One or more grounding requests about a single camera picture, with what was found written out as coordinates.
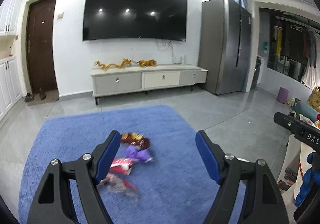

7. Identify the white upper wall cabinet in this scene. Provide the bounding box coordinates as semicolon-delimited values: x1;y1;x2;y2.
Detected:
0;0;26;36

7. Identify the yellow hanging garment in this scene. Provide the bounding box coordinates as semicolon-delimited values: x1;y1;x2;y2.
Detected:
273;27;283;56

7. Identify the white low table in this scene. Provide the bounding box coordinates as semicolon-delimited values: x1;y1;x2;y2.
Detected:
276;136;313;202

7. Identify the brown doormat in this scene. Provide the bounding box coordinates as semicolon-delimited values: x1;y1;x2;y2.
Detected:
27;90;60;107

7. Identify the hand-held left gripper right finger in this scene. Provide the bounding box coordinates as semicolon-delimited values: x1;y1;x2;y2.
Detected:
196;130;287;224

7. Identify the golden tiger figure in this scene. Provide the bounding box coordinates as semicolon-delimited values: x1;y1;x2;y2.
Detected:
136;59;158;68

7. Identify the white lower cabinet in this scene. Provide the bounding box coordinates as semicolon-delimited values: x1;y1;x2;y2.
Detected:
0;55;24;121

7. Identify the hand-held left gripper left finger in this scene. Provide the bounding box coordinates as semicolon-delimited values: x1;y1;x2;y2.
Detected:
27;130;121;224

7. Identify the yellow sack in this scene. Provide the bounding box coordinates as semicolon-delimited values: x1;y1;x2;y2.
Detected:
307;86;320;112

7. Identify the brown snack packet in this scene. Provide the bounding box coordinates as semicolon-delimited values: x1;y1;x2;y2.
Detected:
121;132;151;149

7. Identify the pink wrapper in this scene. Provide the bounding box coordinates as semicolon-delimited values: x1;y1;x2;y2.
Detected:
98;173;139;198

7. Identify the blue rug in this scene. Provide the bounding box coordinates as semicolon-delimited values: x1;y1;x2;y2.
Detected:
19;105;247;224

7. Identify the teal rolled mat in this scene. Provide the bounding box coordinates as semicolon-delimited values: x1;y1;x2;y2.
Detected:
292;99;316;122

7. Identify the grey and white television cabinet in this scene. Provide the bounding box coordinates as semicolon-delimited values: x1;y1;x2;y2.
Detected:
90;64;208;106

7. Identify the long golden dragon figure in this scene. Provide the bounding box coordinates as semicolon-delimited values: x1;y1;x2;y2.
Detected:
94;60;118;72

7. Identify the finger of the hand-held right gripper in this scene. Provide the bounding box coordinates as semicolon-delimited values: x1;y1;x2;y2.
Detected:
274;112;304;135

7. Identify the grey double-door refrigerator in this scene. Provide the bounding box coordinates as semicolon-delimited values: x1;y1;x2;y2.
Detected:
198;0;252;95

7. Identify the person's right hand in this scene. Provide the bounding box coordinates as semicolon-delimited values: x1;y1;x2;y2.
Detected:
294;151;320;206

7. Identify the brown entrance door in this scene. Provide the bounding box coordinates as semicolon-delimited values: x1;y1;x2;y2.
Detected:
22;0;60;94

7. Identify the small purple wrapper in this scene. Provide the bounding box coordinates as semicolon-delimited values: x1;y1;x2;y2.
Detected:
125;145;153;164

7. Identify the red and pink packet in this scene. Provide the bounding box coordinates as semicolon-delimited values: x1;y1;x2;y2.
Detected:
109;158;133;176

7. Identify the television cable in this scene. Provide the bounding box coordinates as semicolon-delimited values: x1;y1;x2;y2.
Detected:
156;39;176;64

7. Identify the small golden dragon figure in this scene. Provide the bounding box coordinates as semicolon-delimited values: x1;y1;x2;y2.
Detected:
117;58;136;69

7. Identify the purple bucket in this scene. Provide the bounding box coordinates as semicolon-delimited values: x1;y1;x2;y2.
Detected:
278;87;290;104

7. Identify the black wall television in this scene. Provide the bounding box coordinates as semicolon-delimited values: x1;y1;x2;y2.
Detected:
82;0;188;42

